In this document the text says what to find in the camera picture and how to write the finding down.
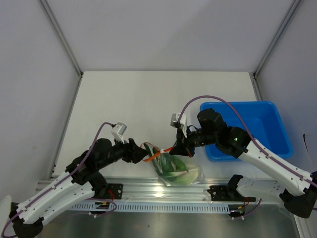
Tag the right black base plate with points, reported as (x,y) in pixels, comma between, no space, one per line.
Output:
(224,193)

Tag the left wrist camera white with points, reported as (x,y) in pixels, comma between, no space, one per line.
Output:
(118,131)

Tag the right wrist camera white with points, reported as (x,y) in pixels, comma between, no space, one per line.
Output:
(180,122)

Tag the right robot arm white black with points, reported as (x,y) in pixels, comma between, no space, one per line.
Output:
(296,189)

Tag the blue plastic bin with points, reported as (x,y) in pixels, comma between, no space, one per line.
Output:
(263,120)

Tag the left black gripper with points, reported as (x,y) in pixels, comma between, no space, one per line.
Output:
(133,152)

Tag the white slotted cable duct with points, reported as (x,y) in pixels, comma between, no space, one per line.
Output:
(205,208)

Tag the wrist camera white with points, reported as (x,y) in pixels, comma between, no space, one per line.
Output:
(180,122)
(118,131)

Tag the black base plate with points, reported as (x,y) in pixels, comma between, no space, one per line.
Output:
(114,191)
(224,193)

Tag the green lettuce head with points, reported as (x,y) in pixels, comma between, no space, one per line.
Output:
(192,175)

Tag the aluminium mounting rail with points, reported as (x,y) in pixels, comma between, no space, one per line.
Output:
(153,190)

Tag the clear zip bag orange zipper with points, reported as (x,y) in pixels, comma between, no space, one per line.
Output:
(173,170)

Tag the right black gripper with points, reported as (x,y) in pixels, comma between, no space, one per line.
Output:
(183,146)

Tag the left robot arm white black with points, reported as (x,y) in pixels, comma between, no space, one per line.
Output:
(81,180)

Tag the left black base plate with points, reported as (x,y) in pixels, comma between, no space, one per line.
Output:
(114,191)

